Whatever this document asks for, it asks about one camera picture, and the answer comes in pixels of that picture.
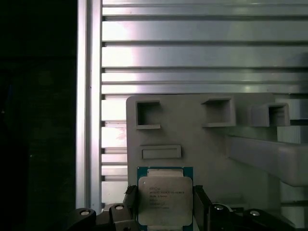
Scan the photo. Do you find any grey parts rack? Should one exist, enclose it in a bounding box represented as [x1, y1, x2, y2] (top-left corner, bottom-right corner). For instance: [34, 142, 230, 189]
[125, 92, 308, 231]

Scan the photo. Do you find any silver CPU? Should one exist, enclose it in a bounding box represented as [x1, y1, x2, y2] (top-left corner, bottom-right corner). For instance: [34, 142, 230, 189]
[136, 166, 194, 231]

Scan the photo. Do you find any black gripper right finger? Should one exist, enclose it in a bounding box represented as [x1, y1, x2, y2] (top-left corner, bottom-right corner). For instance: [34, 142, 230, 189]
[193, 184, 296, 231]

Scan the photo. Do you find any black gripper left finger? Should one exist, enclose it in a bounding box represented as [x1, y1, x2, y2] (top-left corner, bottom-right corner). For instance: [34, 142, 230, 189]
[65, 184, 140, 231]

